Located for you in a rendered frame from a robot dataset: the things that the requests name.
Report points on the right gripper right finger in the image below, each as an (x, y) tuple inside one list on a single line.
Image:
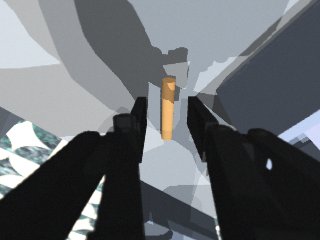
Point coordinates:
[(247, 207)]

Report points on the tan cylindrical peg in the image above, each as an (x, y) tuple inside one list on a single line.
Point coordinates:
[(168, 94)]

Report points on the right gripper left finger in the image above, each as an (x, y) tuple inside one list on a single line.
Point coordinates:
[(47, 204)]

